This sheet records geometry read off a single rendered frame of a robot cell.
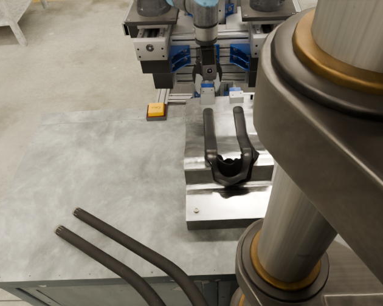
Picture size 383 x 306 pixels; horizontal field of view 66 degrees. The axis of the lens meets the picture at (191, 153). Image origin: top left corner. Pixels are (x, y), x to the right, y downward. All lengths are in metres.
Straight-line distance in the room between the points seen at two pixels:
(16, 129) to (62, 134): 1.54
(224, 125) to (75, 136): 0.59
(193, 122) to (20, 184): 0.64
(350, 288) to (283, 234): 0.13
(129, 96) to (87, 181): 1.69
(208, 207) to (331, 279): 0.55
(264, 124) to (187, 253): 0.75
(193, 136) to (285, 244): 0.78
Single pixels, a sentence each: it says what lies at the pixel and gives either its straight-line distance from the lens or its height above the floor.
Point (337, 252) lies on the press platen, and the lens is 0.38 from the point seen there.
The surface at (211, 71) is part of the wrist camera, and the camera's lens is 0.97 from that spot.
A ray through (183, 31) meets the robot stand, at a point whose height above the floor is 0.95.
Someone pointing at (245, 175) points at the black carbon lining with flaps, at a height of 0.88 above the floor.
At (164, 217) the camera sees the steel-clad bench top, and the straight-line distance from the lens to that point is 0.94.
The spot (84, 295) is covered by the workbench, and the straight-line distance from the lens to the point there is 1.21.
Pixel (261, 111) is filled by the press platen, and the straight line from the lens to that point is 0.16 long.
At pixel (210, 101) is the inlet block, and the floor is 0.91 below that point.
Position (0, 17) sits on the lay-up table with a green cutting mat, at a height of 0.26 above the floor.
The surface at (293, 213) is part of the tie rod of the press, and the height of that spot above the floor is 1.43.
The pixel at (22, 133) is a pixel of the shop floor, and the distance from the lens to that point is 2.74.
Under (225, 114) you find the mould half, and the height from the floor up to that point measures 0.89.
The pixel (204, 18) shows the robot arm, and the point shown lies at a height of 1.21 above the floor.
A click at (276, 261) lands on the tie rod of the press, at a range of 0.30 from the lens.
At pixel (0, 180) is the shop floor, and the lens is 2.49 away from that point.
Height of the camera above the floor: 1.62
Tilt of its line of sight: 50 degrees down
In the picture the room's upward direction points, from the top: 6 degrees counter-clockwise
